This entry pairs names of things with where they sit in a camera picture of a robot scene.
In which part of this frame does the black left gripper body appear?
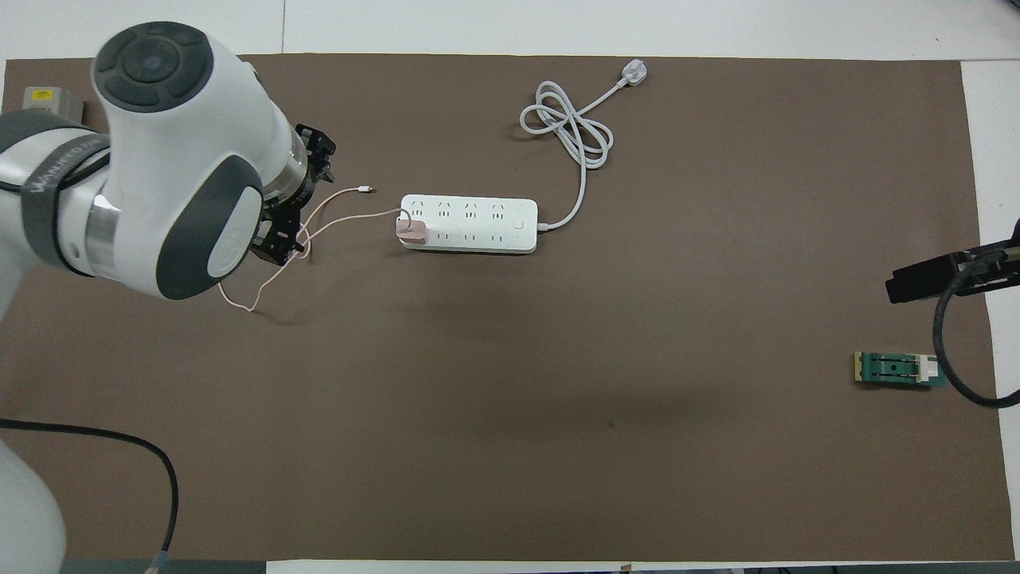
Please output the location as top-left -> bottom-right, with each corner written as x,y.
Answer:
279,171 -> 332,212

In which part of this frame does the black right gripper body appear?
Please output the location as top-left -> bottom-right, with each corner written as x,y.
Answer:
980,211 -> 1020,288

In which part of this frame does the pink charging cable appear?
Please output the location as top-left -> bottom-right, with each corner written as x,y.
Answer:
219,185 -> 415,313

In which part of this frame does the pink charger adapter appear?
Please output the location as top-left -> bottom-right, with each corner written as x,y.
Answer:
396,209 -> 432,245

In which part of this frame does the white power strip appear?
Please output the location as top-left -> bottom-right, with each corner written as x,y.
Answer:
398,195 -> 539,254

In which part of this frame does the brown table mat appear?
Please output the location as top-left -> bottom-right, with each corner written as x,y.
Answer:
0,54 -> 1014,563

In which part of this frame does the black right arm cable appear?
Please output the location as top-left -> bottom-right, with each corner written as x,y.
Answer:
932,243 -> 1020,409

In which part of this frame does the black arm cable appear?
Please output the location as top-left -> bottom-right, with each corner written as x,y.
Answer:
0,419 -> 180,574
932,243 -> 1020,409

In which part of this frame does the green knife switch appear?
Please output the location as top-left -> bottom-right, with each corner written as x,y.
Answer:
854,352 -> 947,390

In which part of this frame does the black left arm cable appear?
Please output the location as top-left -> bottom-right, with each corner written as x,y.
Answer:
0,419 -> 180,574

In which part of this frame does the grey push-button switch box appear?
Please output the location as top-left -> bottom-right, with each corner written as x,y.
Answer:
22,86 -> 84,122

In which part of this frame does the white power strip cord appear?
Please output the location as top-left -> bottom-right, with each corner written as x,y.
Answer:
520,58 -> 648,234

